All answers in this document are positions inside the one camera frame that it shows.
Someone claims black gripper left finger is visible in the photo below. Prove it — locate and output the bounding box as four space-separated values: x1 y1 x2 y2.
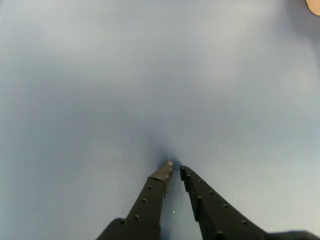
96 160 174 240

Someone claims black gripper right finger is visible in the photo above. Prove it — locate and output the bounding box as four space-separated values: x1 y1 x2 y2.
179 165 266 240

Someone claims blue table mat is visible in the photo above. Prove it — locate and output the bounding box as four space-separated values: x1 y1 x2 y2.
0 0 320 240

